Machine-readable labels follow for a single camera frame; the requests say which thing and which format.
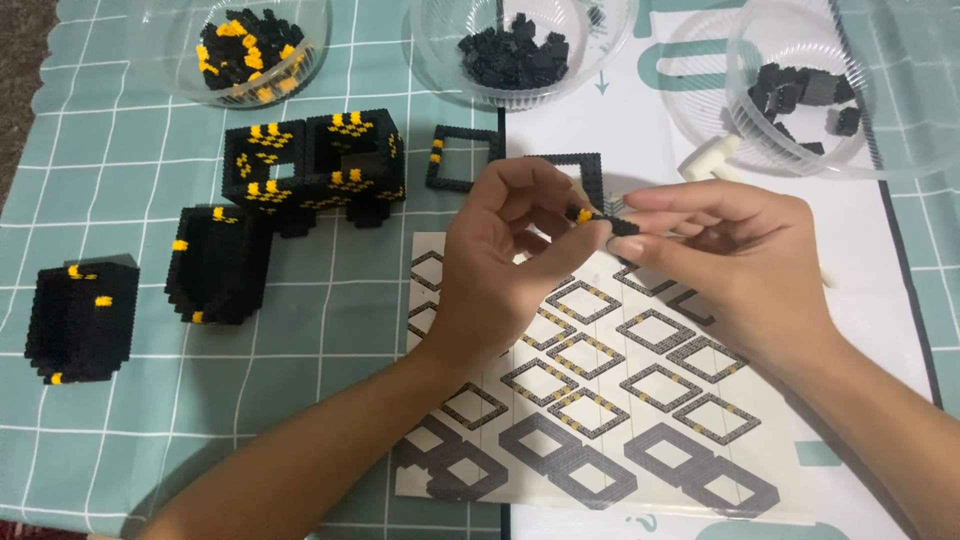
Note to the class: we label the person's left hand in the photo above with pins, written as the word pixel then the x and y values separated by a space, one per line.
pixel 484 277

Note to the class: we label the person's right hand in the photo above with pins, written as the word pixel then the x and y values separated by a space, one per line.
pixel 742 277

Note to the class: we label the small black yellow brick strip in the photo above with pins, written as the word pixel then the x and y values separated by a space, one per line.
pixel 600 220

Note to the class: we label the small white plastic piece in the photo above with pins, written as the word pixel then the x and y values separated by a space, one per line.
pixel 828 276

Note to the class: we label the white brick separator tool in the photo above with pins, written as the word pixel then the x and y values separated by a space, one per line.
pixel 709 161

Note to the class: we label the white teal printed poster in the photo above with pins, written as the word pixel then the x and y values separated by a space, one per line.
pixel 862 300

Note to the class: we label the printed building instruction sheet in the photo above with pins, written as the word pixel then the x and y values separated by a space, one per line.
pixel 637 420

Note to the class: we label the pile of large black bricks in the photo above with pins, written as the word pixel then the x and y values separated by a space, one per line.
pixel 799 94

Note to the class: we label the empty clear plastic bowl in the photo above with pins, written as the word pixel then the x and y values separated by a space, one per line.
pixel 697 82

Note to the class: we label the tilted clear plastic bowl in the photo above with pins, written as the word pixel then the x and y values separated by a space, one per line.
pixel 892 112

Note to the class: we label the pile of small black bricks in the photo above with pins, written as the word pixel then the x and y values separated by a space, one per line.
pixel 517 52

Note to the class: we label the clear bowl with small bricks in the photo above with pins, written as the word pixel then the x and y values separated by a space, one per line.
pixel 600 52

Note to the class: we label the black brick tower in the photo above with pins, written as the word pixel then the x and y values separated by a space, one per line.
pixel 221 266
pixel 82 322

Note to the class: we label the pile of black yellow bricks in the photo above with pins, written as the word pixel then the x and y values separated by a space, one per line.
pixel 251 52

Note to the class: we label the clear bowl with mixed bricks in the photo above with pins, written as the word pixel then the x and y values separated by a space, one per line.
pixel 172 52

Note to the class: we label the teal checked tablecloth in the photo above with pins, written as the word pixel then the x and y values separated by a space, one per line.
pixel 112 465

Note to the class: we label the black yellow square brick frame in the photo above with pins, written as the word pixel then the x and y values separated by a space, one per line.
pixel 439 161

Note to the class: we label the plain black square brick frame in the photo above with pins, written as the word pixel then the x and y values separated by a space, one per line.
pixel 585 161

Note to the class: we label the double black yellow brick frame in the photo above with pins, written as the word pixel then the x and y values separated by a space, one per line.
pixel 315 169

